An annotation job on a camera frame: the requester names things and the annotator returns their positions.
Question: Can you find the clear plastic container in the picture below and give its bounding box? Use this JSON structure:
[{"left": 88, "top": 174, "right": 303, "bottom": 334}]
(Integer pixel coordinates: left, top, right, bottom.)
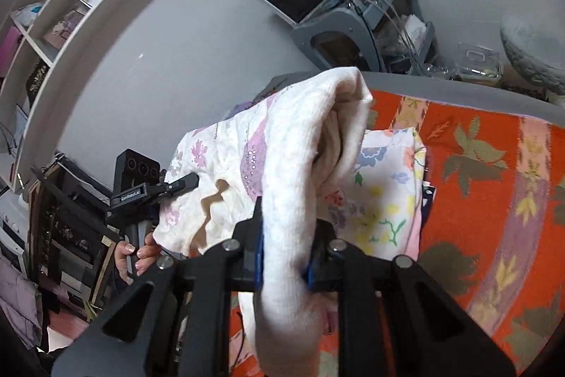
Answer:
[{"left": 454, "top": 42, "right": 503, "bottom": 86}]

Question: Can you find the white wall shelf unit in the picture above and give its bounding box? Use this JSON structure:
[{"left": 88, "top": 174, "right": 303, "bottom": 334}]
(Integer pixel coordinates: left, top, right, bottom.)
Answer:
[{"left": 0, "top": 0, "right": 260, "bottom": 193}]

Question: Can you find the floral pink clothes pile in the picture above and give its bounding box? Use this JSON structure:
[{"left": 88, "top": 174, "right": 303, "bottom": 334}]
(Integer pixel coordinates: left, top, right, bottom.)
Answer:
[{"left": 154, "top": 82, "right": 426, "bottom": 259}]

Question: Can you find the grey round cushion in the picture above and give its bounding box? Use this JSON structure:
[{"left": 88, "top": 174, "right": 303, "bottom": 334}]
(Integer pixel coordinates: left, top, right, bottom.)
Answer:
[{"left": 500, "top": 12, "right": 564, "bottom": 96}]

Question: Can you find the cream white knit sweater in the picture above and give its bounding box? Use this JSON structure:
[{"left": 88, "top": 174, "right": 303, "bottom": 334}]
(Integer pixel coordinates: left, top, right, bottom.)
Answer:
[{"left": 249, "top": 67, "right": 373, "bottom": 376}]

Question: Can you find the person left hand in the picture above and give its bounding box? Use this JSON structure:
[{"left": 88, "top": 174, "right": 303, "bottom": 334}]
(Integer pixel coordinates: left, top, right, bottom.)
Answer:
[{"left": 114, "top": 232, "right": 162, "bottom": 284}]

